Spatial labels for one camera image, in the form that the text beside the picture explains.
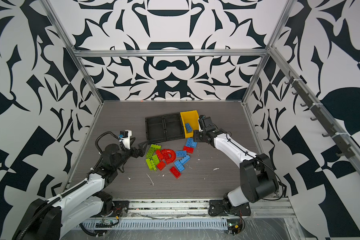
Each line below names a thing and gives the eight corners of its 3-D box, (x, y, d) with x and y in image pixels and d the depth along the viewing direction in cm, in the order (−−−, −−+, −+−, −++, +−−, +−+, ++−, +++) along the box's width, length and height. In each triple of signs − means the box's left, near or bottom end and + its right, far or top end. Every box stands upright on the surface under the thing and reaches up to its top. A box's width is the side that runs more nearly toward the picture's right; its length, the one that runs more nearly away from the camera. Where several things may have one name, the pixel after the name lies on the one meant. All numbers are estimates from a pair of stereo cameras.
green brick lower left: (151, 173, 88) (150, 171, 85) (146, 161, 92) (145, 159, 89) (157, 170, 89) (156, 167, 86) (152, 158, 93) (151, 156, 90)
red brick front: (169, 171, 88) (169, 170, 86) (173, 167, 90) (173, 166, 88) (177, 179, 85) (177, 178, 84) (181, 175, 87) (181, 173, 85)
